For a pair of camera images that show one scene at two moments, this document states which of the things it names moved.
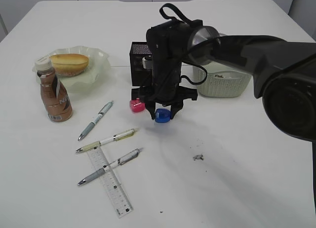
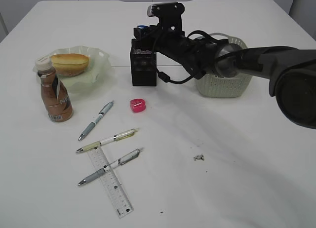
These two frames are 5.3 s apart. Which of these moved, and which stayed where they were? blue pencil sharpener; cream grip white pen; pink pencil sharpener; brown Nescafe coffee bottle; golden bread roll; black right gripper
Moved: blue pencil sharpener; black right gripper
Stayed: golden bread roll; brown Nescafe coffee bottle; cream grip white pen; pink pencil sharpener
